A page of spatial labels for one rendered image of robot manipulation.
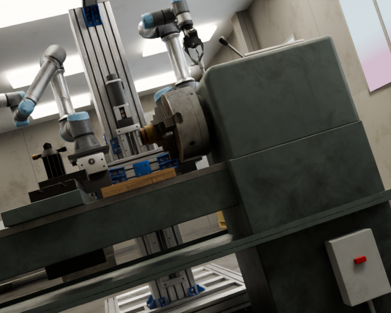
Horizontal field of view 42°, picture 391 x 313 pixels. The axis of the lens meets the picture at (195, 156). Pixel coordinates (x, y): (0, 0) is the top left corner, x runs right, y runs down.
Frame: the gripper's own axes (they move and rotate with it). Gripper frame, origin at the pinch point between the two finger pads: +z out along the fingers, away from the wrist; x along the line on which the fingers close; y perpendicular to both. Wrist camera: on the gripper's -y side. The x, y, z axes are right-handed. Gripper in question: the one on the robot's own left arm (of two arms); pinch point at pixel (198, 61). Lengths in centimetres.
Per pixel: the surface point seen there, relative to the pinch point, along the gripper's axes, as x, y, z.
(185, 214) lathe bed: 31, -29, 66
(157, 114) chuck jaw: 27.1, -8.8, 20.4
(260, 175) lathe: -2, -34, 60
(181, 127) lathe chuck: 21.8, -27.6, 31.4
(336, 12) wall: -238, 289, -87
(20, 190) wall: 252, 938, -60
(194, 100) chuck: 13.0, -26.5, 22.0
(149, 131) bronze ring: 33.5, -16.2, 27.7
